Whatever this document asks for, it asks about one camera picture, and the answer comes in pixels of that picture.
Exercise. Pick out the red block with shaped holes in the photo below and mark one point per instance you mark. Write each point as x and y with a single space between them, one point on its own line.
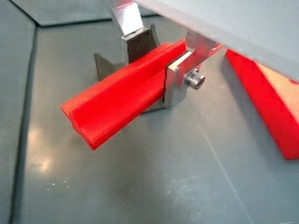
281 122

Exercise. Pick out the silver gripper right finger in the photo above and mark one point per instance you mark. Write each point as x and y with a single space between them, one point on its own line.
182 71

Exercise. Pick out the black curved fixture stand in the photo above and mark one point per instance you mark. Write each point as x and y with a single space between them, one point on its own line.
139 43

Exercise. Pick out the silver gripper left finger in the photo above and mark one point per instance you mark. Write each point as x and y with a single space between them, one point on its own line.
127 17

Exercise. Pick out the red star profile bar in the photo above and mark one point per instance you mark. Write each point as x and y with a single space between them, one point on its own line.
103 109

